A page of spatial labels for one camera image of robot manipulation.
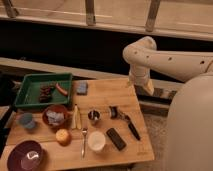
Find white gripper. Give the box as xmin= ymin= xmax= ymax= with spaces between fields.
xmin=129 ymin=65 xmax=154 ymax=95

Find black eraser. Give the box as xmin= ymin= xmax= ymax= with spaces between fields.
xmin=106 ymin=128 xmax=126 ymax=151

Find purple bowl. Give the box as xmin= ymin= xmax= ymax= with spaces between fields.
xmin=7 ymin=140 xmax=43 ymax=171

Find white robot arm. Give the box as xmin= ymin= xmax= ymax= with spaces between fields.
xmin=123 ymin=36 xmax=213 ymax=171

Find red bowl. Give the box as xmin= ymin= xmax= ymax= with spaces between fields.
xmin=42 ymin=105 xmax=69 ymax=128

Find small metal cup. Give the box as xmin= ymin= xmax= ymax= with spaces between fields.
xmin=88 ymin=110 xmax=100 ymax=125

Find blue sponge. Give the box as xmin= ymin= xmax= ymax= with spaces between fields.
xmin=77 ymin=82 xmax=88 ymax=95

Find white cup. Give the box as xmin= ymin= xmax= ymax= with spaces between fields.
xmin=88 ymin=131 xmax=106 ymax=153

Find banana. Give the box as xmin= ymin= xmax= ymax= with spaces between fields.
xmin=71 ymin=105 xmax=82 ymax=129

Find red sausage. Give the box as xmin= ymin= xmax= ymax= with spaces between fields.
xmin=55 ymin=83 xmax=68 ymax=96

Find yellow apple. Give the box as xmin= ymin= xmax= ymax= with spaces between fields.
xmin=56 ymin=129 xmax=71 ymax=145

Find crumpled grey cloth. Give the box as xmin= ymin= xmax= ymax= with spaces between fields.
xmin=46 ymin=110 xmax=64 ymax=126

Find dark brown food pieces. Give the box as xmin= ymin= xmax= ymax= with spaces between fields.
xmin=39 ymin=86 xmax=53 ymax=103

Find green plastic tray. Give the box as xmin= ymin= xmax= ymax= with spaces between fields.
xmin=15 ymin=73 xmax=72 ymax=109

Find small blue cup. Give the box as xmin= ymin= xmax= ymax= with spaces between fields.
xmin=18 ymin=113 xmax=36 ymax=129

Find black handled knife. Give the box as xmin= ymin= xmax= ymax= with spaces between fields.
xmin=120 ymin=113 xmax=141 ymax=141

